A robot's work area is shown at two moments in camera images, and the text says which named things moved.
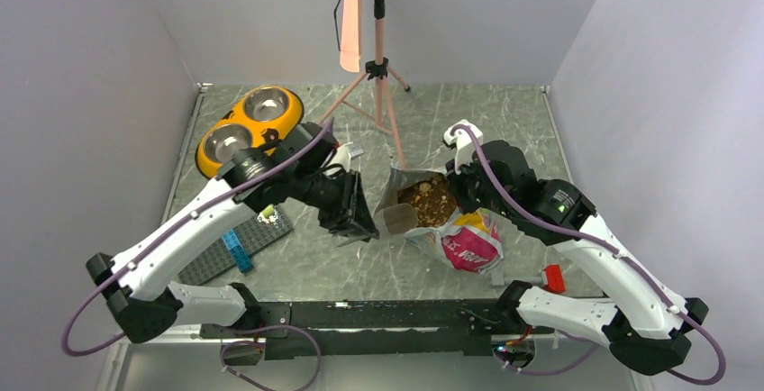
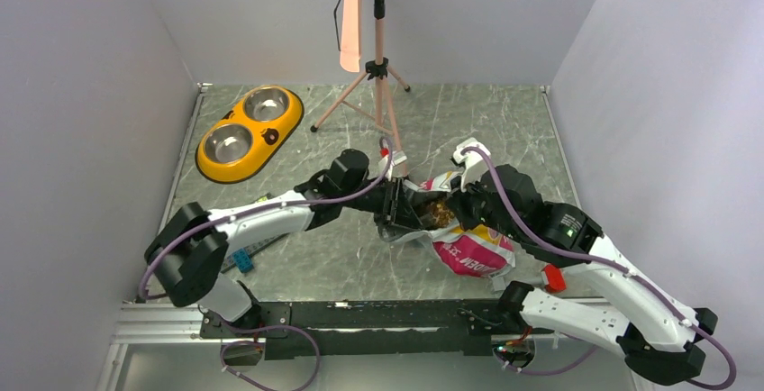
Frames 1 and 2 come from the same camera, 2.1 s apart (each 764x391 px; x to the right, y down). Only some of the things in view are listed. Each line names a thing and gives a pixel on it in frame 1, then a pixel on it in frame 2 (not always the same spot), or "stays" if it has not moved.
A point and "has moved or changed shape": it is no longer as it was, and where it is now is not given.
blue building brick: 239,251 stays
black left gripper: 351,215 to 396,211
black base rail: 323,328 stays
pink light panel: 350,34 stays
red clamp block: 554,282 stays
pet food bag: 468,241 has moved or changed shape
